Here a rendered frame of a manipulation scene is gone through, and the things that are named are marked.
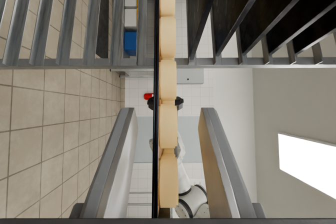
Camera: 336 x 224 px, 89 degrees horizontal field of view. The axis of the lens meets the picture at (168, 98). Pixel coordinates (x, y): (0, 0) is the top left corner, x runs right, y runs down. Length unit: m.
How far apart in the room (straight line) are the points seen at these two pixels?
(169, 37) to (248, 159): 4.26
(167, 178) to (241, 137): 4.09
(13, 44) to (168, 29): 0.71
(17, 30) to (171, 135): 0.78
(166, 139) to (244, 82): 4.13
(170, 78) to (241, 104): 4.04
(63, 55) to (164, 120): 0.60
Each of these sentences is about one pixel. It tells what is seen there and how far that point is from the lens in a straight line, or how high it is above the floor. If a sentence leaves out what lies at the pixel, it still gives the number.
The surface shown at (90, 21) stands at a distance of 0.75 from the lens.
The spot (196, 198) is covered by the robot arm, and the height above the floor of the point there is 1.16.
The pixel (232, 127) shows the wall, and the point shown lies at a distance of 4.15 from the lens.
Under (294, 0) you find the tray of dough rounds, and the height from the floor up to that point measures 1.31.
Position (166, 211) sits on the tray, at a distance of 0.25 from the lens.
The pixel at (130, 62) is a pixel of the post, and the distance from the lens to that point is 0.63.
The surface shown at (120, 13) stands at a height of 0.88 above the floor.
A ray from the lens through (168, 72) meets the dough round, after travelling 0.19.
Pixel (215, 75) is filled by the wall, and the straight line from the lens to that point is 4.08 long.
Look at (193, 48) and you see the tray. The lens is 0.55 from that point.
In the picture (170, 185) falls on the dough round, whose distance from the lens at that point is 0.18.
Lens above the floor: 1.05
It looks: level
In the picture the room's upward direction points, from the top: 90 degrees clockwise
